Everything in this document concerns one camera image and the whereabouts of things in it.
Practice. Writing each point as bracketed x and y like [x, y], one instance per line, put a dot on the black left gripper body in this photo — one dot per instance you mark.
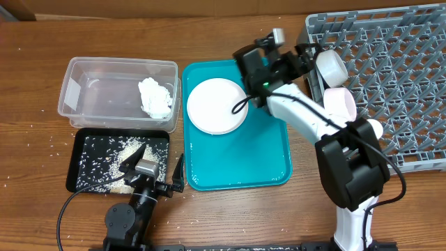
[161, 188]

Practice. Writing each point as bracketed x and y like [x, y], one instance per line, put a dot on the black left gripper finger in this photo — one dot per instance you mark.
[178, 175]
[130, 163]

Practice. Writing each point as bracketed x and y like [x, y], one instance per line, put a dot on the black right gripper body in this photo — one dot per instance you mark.
[288, 63]

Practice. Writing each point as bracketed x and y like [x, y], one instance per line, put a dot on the grey bowl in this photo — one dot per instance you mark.
[332, 68]

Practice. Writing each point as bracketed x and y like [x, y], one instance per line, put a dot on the white tissue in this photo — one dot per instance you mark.
[156, 100]

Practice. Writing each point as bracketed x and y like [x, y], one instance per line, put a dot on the white paper cup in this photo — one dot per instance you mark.
[374, 129]

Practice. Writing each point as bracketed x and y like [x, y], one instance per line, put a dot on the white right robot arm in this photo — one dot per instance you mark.
[352, 168]

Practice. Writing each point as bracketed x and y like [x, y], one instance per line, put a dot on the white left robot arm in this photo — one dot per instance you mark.
[127, 222]

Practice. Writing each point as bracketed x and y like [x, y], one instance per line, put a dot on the grey dishwasher rack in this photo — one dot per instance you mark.
[395, 58]

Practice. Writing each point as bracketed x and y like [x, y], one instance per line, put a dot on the black tray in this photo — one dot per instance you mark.
[98, 153]

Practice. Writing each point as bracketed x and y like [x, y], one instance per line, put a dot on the white round plate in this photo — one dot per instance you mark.
[209, 106]

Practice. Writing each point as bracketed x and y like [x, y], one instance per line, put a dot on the clear plastic bin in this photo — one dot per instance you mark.
[103, 92]

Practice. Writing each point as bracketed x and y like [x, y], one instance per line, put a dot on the teal serving tray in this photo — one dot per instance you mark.
[255, 154]

